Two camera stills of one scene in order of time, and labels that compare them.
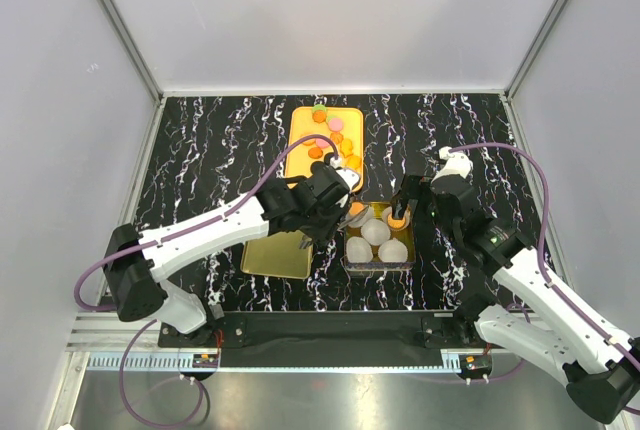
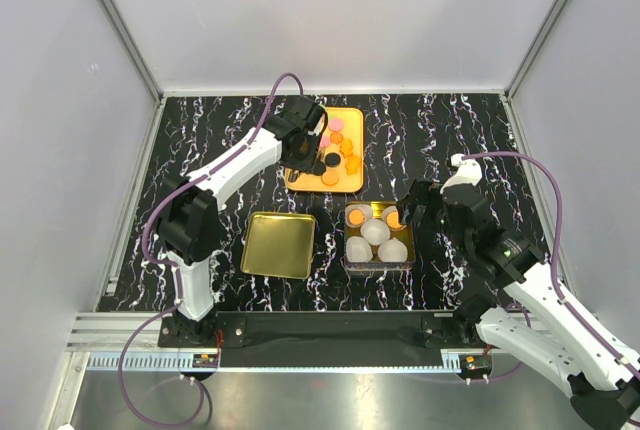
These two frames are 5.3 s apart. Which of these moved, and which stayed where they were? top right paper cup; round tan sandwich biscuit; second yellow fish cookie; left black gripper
Moved: left black gripper
Stayed: round tan sandwich biscuit; second yellow fish cookie; top right paper cup
